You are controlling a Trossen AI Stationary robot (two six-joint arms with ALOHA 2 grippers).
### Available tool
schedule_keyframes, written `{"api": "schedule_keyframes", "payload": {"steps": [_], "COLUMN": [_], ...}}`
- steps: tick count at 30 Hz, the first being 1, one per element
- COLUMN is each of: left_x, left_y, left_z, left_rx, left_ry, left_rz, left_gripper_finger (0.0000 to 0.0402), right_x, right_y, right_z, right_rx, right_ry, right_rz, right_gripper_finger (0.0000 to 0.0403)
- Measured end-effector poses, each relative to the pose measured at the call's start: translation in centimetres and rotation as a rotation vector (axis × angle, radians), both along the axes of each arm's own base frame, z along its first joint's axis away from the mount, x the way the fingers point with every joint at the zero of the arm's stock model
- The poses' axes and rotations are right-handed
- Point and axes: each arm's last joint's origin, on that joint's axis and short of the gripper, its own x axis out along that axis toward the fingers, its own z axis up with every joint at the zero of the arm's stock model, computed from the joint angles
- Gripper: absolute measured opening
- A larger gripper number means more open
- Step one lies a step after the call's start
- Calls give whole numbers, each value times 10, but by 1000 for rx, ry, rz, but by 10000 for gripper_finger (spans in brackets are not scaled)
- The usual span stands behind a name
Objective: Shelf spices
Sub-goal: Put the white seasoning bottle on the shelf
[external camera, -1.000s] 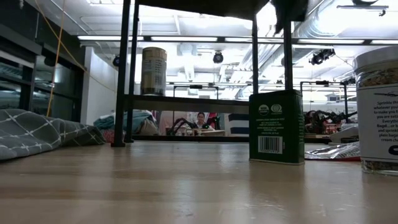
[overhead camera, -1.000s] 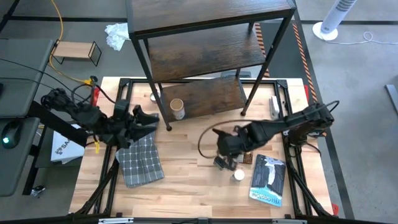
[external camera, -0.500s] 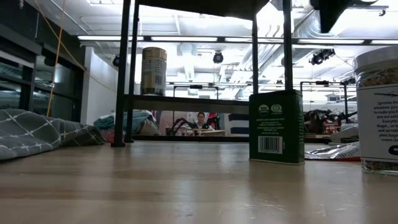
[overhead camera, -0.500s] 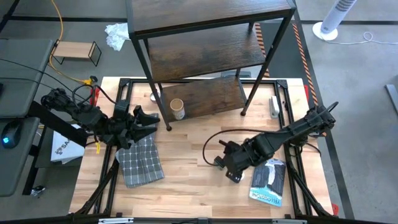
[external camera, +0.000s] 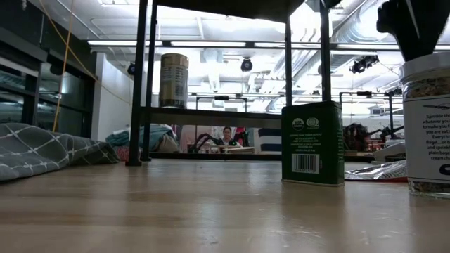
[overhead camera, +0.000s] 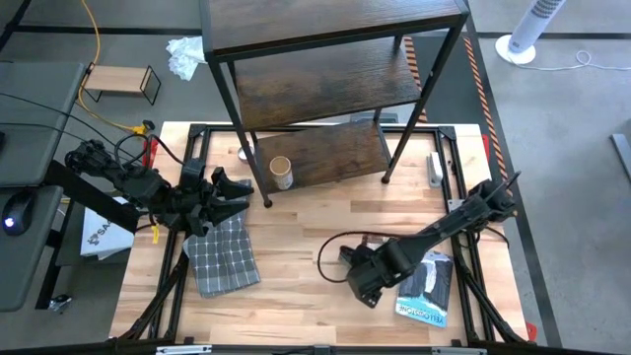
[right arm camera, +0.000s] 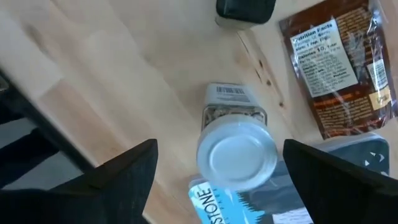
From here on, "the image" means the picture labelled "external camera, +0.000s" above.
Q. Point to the white box with dark stripes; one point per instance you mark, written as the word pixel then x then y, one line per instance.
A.
pixel 270 140

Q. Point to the glass spice jar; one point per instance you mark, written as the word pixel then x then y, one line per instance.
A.
pixel 427 140

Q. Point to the person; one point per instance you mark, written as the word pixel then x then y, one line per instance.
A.
pixel 227 136

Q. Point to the black background robot arm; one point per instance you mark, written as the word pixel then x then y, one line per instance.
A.
pixel 390 130
pixel 204 140

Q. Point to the red and green object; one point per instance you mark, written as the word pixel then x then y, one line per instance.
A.
pixel 240 136

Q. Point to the pile of teal clothes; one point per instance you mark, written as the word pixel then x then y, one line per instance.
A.
pixel 158 137

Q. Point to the green spice tin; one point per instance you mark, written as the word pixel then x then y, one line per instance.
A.
pixel 313 140

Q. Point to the gold cylindrical spice tin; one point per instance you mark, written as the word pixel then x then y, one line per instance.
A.
pixel 174 81

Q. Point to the black ceiling spotlight cluster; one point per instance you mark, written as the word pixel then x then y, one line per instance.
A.
pixel 364 63

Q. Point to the white device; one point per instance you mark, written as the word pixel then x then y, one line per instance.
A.
pixel 388 151

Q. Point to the grey cloth with white grid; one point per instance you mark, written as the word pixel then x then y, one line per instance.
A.
pixel 35 151

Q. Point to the black metal shelf, wooden boards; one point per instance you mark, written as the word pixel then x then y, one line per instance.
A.
pixel 211 117

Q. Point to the black camera stand frame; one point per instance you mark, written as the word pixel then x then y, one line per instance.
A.
pixel 391 112

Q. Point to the silver and red spice packet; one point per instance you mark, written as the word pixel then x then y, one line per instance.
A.
pixel 379 172

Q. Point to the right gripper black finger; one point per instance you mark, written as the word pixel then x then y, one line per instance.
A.
pixel 434 21
pixel 400 24

